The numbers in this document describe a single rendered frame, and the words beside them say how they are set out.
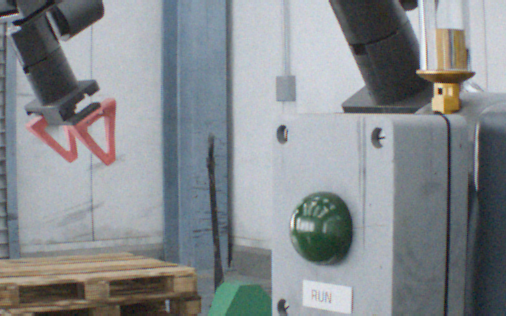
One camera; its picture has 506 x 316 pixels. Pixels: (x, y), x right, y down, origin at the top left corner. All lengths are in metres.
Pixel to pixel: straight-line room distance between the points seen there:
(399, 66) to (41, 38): 0.60
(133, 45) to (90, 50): 0.38
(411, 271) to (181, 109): 8.96
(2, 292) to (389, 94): 5.11
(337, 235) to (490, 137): 0.08
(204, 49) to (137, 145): 0.89
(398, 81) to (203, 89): 8.11
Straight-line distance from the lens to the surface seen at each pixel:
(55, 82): 1.48
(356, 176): 0.48
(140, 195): 9.35
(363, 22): 0.98
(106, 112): 1.47
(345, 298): 0.49
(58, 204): 8.99
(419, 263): 0.48
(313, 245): 0.48
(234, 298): 6.20
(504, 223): 0.49
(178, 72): 9.45
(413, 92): 1.00
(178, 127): 9.45
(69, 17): 1.49
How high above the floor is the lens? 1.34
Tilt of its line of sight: 3 degrees down
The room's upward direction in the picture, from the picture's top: 1 degrees counter-clockwise
